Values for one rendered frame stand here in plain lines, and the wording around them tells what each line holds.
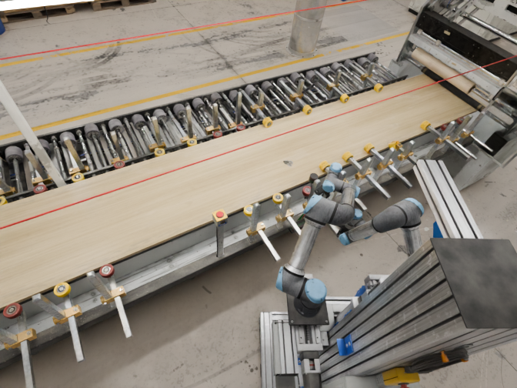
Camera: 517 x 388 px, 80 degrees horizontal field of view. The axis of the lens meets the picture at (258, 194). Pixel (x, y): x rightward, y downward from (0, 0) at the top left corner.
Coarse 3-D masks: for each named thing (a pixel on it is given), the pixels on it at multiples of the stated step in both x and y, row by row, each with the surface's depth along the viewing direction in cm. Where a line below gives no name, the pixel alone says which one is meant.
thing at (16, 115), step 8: (0, 80) 163; (0, 88) 162; (0, 96) 165; (8, 96) 167; (8, 104) 170; (8, 112) 173; (16, 112) 175; (16, 120) 178; (24, 120) 180; (24, 128) 183; (24, 136) 187; (32, 136) 189; (32, 144) 193; (40, 144) 198; (40, 152) 199; (40, 160) 203; (48, 160) 206; (48, 168) 210; (56, 176) 218; (56, 184) 223; (64, 184) 226
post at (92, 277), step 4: (92, 272) 161; (88, 276) 159; (92, 276) 160; (96, 276) 164; (92, 280) 162; (96, 280) 164; (100, 280) 170; (92, 284) 165; (96, 284) 167; (100, 284) 169; (104, 284) 177; (96, 288) 170; (100, 288) 172; (104, 288) 174; (100, 292) 175; (104, 292) 177; (108, 292) 182; (104, 296) 180; (108, 296) 183; (112, 304) 193
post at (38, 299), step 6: (36, 294) 152; (36, 300) 150; (42, 300) 153; (48, 300) 161; (42, 306) 157; (48, 306) 159; (54, 306) 164; (48, 312) 163; (54, 312) 166; (60, 312) 170; (60, 318) 173; (66, 324) 182
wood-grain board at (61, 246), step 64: (256, 128) 281; (320, 128) 289; (384, 128) 298; (64, 192) 220; (128, 192) 225; (192, 192) 230; (256, 192) 236; (0, 256) 188; (64, 256) 192; (128, 256) 198
